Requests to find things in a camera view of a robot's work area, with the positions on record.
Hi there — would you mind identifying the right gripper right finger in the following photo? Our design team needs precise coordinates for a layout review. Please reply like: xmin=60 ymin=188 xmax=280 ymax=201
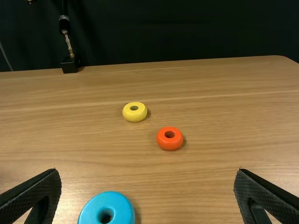
xmin=233 ymin=168 xmax=299 ymax=224

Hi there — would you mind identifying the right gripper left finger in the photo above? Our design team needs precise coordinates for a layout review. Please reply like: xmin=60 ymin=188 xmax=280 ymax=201
xmin=0 ymin=168 xmax=63 ymax=224

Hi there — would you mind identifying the black clamp stand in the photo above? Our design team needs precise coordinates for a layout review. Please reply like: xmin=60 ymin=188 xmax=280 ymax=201
xmin=58 ymin=14 xmax=81 ymax=74

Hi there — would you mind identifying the light blue ring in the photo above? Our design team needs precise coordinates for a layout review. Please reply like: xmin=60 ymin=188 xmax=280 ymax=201
xmin=77 ymin=190 xmax=136 ymax=224

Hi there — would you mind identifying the orange ring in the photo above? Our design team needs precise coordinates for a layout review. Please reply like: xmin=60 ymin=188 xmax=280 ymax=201
xmin=156 ymin=126 xmax=184 ymax=152

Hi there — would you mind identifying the yellow ring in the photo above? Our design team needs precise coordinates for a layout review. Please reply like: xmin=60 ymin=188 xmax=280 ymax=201
xmin=122 ymin=101 xmax=148 ymax=123

